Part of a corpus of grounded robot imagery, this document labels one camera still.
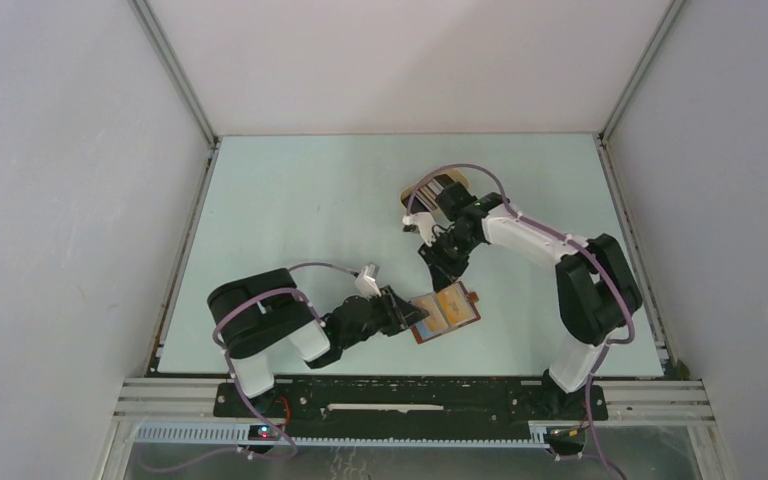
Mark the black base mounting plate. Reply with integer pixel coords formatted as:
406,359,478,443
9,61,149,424
213,375,609,441

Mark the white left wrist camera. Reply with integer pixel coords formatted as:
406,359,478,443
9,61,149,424
354,262,382,298

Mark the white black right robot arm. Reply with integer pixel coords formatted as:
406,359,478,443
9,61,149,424
402,182,642,418

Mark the aluminium frame rail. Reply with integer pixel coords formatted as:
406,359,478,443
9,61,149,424
113,377,715,427

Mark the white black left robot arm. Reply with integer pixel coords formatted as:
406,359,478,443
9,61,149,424
207,262,429,417

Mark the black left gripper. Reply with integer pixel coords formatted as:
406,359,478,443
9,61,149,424
340,284,428,349

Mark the beige oval tray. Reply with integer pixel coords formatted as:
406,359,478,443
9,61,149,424
400,168,470,223

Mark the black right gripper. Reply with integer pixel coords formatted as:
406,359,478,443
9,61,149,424
419,228,482,293

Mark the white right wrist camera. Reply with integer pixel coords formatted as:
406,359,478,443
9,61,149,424
402,211,438,246

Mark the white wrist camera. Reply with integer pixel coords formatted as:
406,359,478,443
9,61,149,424
402,211,438,246
354,262,382,298

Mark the brown leather card holder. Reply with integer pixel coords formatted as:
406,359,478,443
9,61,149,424
410,282,481,344

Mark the white cable duct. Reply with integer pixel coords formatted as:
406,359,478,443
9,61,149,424
133,423,551,449

